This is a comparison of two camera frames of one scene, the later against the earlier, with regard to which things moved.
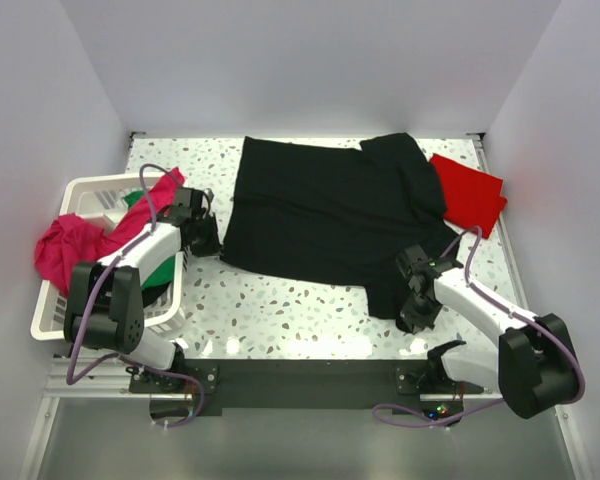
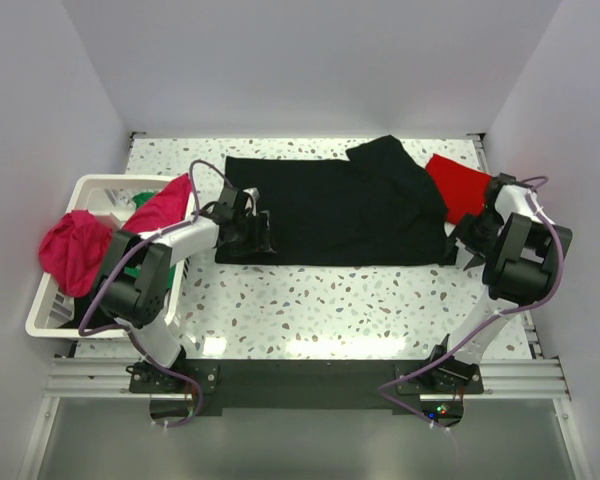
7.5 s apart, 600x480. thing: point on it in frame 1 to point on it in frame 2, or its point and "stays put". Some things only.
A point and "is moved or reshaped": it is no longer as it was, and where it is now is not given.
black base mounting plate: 179,395 stays put
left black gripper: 206,236 to 259,232
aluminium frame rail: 108,382 stays put
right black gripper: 415,308 to 466,240
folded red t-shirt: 471,198 stays put
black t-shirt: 339,213 is moved or reshaped
